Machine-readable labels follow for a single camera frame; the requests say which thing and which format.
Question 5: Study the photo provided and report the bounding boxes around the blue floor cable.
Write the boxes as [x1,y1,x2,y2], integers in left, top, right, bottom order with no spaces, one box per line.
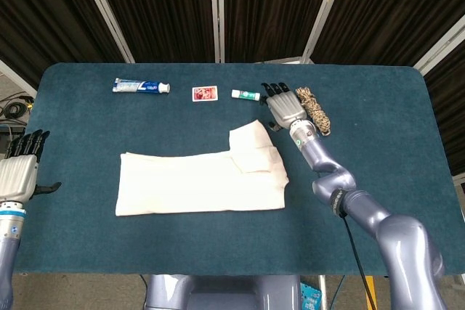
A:
[334,275,347,310]

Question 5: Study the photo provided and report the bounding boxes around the blue white toothpaste tube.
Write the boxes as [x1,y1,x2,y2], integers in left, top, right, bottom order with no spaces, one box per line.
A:
[110,77,172,95]

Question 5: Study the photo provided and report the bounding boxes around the beige braided rope bundle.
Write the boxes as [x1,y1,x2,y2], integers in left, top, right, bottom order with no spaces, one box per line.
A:
[294,86,332,137]

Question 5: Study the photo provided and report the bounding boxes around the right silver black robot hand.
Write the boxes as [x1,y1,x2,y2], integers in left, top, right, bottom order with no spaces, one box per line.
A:
[259,81,308,133]

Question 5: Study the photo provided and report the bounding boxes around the metal table leg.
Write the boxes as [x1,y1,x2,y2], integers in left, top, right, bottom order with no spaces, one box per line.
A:
[318,275,328,310]

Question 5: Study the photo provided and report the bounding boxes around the grey floor equipment box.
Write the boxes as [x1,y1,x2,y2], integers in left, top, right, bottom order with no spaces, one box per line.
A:
[0,123,26,146]

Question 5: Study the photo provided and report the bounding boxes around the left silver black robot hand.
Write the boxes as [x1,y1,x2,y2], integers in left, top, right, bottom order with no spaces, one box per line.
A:
[0,129,62,205]

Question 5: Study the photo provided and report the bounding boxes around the red playing card box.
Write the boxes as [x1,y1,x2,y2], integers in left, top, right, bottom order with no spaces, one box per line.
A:
[191,85,219,103]

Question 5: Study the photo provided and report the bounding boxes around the green white glue stick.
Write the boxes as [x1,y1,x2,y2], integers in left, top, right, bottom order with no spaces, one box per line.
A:
[231,89,262,101]

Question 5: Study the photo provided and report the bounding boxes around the dark folding screen panel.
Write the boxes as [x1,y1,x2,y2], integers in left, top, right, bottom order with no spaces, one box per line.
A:
[85,0,221,64]
[0,0,136,95]
[308,0,465,71]
[413,15,465,180]
[217,0,350,65]

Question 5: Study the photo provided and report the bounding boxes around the teal plastic box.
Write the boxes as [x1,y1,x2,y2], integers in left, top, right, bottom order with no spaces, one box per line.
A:
[300,280,323,310]

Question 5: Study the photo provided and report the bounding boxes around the grey robot torso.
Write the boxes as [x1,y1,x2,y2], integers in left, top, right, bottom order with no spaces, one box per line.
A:
[144,274,302,310]

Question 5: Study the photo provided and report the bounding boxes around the black yellow floor cables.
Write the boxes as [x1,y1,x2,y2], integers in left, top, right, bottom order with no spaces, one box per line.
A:
[0,94,34,119]

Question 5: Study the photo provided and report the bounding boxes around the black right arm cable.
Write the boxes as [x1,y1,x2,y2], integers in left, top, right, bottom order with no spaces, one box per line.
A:
[339,211,375,310]

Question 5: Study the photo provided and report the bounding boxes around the white T-shirt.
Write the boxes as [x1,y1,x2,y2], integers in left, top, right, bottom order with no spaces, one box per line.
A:
[115,118,291,218]

